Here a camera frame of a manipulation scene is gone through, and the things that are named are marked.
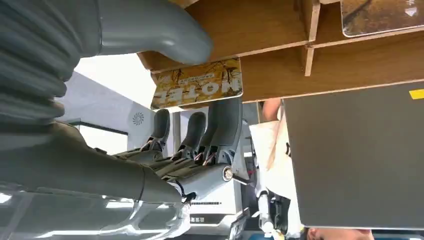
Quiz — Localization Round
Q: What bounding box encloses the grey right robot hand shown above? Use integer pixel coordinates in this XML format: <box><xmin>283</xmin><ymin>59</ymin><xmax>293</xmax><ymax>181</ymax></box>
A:
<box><xmin>0</xmin><ymin>0</ymin><xmax>244</xmax><ymax>204</ymax></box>

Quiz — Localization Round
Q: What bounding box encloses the grey laptop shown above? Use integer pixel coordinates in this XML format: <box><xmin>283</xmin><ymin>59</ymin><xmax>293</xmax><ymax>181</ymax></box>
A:
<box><xmin>283</xmin><ymin>81</ymin><xmax>424</xmax><ymax>230</ymax></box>

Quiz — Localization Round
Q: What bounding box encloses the person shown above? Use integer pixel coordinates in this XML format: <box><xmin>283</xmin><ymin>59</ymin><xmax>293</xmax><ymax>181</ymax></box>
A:
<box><xmin>248</xmin><ymin>97</ymin><xmax>375</xmax><ymax>240</ymax></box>

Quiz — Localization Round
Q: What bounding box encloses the golden card with white marks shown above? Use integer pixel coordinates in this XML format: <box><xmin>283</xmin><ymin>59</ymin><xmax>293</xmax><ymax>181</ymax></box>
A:
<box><xmin>340</xmin><ymin>0</ymin><xmax>424</xmax><ymax>38</ymax></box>

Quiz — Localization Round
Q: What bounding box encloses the silver kiosk stand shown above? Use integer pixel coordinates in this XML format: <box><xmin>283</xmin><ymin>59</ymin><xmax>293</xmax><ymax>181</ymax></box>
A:
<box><xmin>54</xmin><ymin>71</ymin><xmax>157</xmax><ymax>157</ymax></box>

